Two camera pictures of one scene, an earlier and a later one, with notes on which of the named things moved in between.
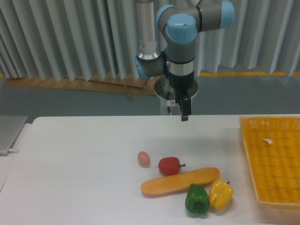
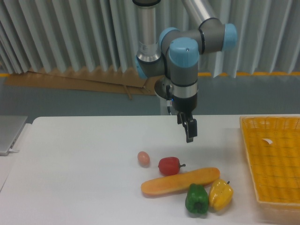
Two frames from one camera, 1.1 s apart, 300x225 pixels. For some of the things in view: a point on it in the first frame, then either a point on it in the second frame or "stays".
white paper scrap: [268, 140] stays
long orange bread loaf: [178, 182] stays
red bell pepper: [169, 166] stays
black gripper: [182, 82] → [186, 105]
